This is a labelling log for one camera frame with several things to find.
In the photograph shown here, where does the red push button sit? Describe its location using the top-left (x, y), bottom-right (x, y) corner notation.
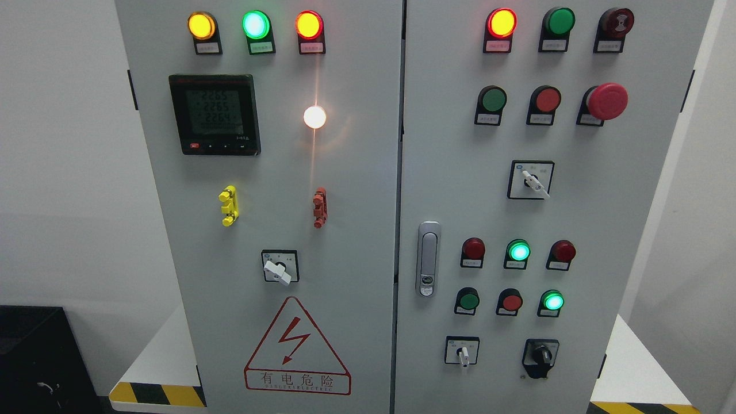
top-left (495, 288), bottom-right (523, 316)
top-left (526, 86), bottom-right (562, 127)

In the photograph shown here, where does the red-orange indicator light door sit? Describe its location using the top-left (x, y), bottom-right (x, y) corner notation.
top-left (295, 10), bottom-right (326, 55)
top-left (483, 7), bottom-right (517, 54)

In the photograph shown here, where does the white glowing indicator light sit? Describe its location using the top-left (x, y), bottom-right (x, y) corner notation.
top-left (302, 105), bottom-right (327, 129)

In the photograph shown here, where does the white selector switch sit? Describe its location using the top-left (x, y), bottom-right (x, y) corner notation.
top-left (507, 160), bottom-right (555, 200)
top-left (444, 336), bottom-right (480, 369)

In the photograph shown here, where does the right grey cabinet door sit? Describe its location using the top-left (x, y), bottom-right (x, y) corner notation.
top-left (394, 1), bottom-right (714, 413)

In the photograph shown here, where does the green lit indicator light middle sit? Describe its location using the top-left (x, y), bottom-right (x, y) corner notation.
top-left (504, 239), bottom-right (531, 270)

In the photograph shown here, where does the green push button lower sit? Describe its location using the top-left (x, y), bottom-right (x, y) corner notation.
top-left (453, 286), bottom-right (480, 316)

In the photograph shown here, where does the dark red indicator light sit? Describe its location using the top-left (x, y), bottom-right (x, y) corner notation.
top-left (545, 239), bottom-right (577, 271)
top-left (460, 237), bottom-right (486, 269)

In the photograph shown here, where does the silver door latch handle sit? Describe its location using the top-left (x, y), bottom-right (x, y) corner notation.
top-left (416, 221), bottom-right (441, 298)

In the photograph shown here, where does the red-orange indicator light right door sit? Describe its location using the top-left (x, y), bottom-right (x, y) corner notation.
top-left (483, 7), bottom-right (517, 54)

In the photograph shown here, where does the red high voltage warning sticker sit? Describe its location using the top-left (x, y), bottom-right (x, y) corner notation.
top-left (244, 296), bottom-right (352, 396)

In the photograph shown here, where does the green push button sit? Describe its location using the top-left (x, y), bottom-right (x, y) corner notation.
top-left (474, 86), bottom-right (507, 126)
top-left (453, 286), bottom-right (480, 316)

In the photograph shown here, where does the yellow terminal connector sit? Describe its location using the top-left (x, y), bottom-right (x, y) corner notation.
top-left (218, 185), bottom-right (239, 227)

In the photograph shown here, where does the green lit indicator light top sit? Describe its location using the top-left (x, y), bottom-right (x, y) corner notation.
top-left (242, 10), bottom-right (276, 55)

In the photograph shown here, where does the red emergency stop mushroom button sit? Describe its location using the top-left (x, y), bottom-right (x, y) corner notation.
top-left (576, 82), bottom-right (628, 128)

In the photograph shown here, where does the left grey cabinet door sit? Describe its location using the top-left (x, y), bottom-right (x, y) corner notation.
top-left (115, 1), bottom-right (403, 413)

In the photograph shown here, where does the white platform with hazard stripes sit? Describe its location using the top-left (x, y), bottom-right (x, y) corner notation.
top-left (109, 306), bottom-right (697, 413)

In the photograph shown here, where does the green push button upper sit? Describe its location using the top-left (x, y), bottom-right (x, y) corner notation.
top-left (474, 86), bottom-right (507, 126)

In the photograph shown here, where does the white selector switch upper right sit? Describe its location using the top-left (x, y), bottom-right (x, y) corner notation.
top-left (507, 160), bottom-right (555, 200)

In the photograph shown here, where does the black digital power meter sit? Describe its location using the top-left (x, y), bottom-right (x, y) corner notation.
top-left (168, 74), bottom-right (261, 156)

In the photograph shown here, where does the dark red buzzer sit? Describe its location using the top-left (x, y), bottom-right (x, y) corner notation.
top-left (592, 7), bottom-right (635, 54)

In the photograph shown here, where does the red push button lower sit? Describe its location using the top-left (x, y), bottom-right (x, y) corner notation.
top-left (495, 288), bottom-right (523, 316)

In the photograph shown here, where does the grey cabinet door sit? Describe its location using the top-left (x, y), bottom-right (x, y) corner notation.
top-left (115, 1), bottom-right (403, 413)
top-left (394, 1), bottom-right (714, 413)

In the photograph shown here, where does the white selector switch lower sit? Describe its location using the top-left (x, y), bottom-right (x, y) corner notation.
top-left (444, 336), bottom-right (480, 369)

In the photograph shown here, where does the red-orange indicator light left door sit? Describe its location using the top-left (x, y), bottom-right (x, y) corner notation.
top-left (295, 10), bottom-right (326, 55)

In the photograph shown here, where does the red push button upper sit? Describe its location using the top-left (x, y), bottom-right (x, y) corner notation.
top-left (526, 86), bottom-right (562, 127)

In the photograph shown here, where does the dark red indicator light left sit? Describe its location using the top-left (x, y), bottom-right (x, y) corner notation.
top-left (460, 237), bottom-right (486, 269)

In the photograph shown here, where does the black rotary knob switch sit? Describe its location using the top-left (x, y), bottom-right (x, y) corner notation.
top-left (522, 339), bottom-right (559, 379)

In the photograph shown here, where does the dark red indicator light right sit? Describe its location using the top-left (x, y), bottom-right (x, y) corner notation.
top-left (545, 239), bottom-right (577, 271)

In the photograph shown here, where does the green lit indicator light lower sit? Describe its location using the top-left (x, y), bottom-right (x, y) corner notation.
top-left (537, 289), bottom-right (565, 318)

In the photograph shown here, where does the dark green indicator light top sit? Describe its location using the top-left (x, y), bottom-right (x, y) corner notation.
top-left (538, 7), bottom-right (576, 53)

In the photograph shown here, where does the green lit indicator light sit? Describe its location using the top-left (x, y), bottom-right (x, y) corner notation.
top-left (537, 289), bottom-right (565, 318)
top-left (504, 239), bottom-right (531, 270)
top-left (242, 10), bottom-right (276, 55)

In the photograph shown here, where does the white selector switch left door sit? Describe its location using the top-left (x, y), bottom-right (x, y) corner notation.
top-left (261, 250), bottom-right (300, 286)

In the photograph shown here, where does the black box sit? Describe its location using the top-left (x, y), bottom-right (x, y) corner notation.
top-left (1, 305), bottom-right (102, 413)

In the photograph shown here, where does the yellow indicator light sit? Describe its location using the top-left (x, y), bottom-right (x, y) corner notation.
top-left (187, 11), bottom-right (223, 55)

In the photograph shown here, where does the red terminal connector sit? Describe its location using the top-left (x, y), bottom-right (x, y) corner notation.
top-left (312, 187), bottom-right (328, 229)

